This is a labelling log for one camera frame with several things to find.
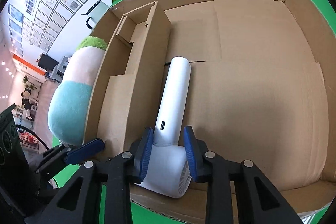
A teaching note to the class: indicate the group of framed wall certificates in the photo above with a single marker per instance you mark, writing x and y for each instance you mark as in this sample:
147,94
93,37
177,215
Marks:
57,3

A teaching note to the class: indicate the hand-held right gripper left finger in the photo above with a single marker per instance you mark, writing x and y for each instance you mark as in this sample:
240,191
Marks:
145,155

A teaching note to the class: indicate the pink and teal plush toy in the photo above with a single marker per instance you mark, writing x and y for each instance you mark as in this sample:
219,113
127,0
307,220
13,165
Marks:
71,98

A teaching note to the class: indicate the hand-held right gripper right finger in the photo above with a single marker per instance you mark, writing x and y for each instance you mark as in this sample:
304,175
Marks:
190,153

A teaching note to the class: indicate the large cardboard box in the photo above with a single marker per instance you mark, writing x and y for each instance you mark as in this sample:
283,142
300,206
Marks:
262,82

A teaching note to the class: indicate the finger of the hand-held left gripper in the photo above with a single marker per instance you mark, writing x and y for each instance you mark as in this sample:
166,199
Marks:
84,149

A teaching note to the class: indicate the white handheld fan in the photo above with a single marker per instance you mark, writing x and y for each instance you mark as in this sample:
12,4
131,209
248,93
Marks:
173,87

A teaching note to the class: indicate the blue wall poster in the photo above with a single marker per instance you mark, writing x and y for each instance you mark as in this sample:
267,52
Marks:
15,12
15,26
14,35

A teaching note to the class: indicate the grey plastic stool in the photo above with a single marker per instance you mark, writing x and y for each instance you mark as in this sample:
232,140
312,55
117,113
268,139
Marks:
56,74
63,64

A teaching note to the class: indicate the small brown cardboard box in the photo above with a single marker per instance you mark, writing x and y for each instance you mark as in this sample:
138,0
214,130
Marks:
147,56

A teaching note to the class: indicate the black cabinet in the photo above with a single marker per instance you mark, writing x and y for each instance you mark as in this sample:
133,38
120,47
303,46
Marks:
47,61

